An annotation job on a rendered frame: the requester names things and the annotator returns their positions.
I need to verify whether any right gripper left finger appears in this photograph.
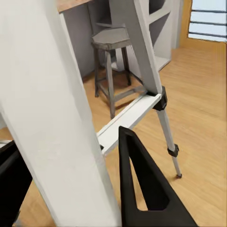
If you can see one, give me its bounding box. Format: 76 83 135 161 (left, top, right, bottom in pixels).
0 140 33 227

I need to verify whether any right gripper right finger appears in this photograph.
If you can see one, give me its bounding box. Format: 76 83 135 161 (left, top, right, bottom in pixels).
119 126 198 227

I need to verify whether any camera tripod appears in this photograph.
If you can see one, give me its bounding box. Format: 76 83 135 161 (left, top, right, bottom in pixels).
0 0 182 227

